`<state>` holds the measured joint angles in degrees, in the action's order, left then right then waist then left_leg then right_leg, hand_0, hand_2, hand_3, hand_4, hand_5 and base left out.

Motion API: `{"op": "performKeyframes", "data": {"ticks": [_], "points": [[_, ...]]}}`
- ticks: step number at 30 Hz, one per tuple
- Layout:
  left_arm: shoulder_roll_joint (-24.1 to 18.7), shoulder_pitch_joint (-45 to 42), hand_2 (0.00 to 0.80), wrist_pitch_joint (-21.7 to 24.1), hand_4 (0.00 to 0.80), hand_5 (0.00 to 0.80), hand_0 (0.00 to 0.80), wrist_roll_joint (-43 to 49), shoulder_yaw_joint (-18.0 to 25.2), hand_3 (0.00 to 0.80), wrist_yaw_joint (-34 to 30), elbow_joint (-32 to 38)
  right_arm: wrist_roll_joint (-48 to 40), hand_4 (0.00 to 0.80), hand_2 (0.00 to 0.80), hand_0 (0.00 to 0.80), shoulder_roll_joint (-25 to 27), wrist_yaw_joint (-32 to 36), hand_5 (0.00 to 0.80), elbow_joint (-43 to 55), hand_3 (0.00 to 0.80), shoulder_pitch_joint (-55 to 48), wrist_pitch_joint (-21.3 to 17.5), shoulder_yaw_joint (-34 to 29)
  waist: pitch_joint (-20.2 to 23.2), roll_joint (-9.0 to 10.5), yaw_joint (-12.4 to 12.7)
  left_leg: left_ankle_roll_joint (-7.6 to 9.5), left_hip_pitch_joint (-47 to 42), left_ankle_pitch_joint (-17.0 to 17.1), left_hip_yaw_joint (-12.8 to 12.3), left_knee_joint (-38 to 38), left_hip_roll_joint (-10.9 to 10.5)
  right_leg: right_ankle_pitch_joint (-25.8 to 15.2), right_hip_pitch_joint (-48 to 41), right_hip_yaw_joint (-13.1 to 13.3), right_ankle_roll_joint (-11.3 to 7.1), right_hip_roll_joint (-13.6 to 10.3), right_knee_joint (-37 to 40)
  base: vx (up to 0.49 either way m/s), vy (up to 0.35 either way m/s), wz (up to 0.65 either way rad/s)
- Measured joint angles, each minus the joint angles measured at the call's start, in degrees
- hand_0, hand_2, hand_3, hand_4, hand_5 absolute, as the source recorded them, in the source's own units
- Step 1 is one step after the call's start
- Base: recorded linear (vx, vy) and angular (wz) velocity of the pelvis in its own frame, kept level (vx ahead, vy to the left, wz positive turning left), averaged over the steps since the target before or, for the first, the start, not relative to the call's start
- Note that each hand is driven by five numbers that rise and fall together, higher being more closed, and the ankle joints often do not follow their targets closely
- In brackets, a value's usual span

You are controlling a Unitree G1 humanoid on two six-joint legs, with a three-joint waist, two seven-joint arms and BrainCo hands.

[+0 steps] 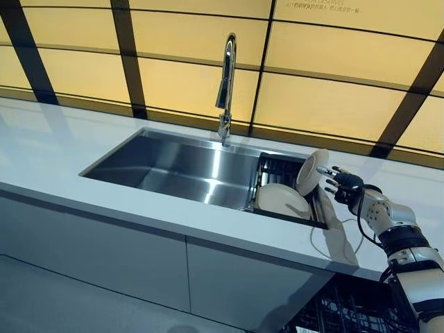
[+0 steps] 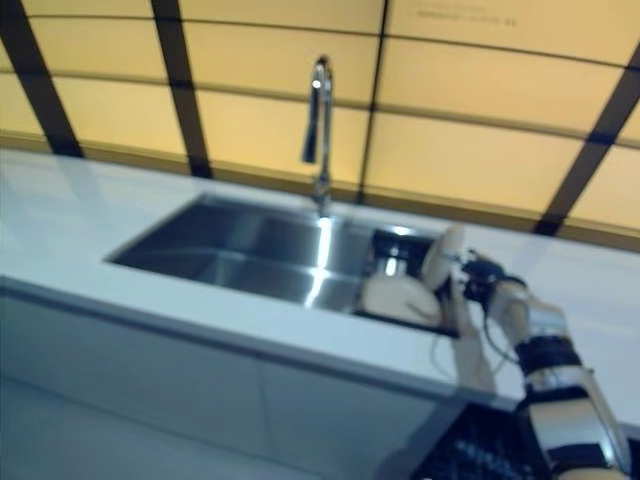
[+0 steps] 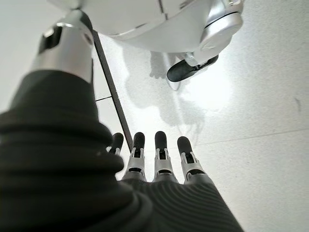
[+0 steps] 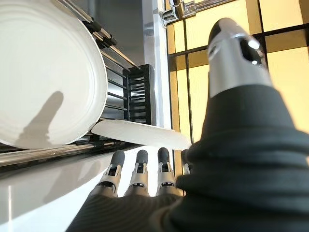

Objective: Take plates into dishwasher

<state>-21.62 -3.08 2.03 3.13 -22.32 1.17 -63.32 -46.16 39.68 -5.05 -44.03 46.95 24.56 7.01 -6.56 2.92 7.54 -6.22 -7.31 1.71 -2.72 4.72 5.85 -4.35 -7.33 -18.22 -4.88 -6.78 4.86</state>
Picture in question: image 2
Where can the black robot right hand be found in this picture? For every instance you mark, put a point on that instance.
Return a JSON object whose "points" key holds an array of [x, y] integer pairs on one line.
{"points": [[480, 277]]}

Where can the beige round ceramic plate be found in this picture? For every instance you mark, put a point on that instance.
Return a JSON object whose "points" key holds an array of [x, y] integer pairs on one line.
{"points": [[440, 255], [400, 300]]}

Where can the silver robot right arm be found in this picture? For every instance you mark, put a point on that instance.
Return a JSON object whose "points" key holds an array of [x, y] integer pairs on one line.
{"points": [[565, 420]]}

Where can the black dish drying rack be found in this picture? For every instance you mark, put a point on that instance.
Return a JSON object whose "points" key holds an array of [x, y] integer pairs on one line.
{"points": [[390, 250]]}

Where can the chrome kitchen faucet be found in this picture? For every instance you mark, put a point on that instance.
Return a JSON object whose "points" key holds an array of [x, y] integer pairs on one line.
{"points": [[325, 125]]}

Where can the stainless steel sink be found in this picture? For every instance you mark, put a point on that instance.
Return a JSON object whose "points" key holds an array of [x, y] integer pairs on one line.
{"points": [[225, 250]]}

